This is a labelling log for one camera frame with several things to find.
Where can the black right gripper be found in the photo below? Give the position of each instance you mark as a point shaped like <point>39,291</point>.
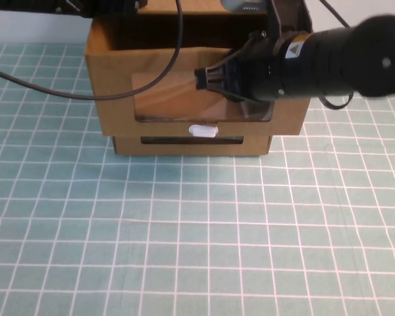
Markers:
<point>260,72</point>

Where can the cardboard drawer with window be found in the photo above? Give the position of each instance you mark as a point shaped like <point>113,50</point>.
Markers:
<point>116,110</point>

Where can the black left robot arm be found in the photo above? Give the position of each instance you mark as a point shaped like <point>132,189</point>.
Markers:
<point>102,6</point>

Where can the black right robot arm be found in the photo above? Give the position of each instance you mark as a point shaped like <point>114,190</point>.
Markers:
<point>335,59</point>

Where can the cardboard shoe box with window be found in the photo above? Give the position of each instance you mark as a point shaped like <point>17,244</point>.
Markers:
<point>128,146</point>

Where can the green white-grid tablecloth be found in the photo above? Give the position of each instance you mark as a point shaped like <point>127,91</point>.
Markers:
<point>197,230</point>

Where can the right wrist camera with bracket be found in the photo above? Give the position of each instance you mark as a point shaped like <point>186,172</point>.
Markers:
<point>283,16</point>

